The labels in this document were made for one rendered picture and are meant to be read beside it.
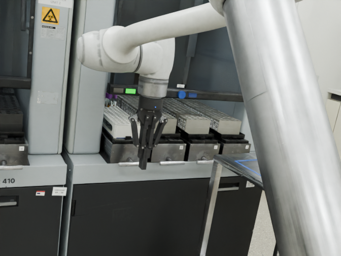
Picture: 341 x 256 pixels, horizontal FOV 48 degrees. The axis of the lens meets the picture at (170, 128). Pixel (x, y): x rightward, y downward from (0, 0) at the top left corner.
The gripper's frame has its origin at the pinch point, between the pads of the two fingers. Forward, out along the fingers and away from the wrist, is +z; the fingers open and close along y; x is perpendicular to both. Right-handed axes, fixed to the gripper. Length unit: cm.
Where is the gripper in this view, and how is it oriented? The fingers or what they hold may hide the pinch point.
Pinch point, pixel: (143, 158)
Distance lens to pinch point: 123.5
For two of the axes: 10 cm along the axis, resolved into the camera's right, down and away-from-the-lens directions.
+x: 4.4, 2.8, -8.5
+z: -1.4, 9.6, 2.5
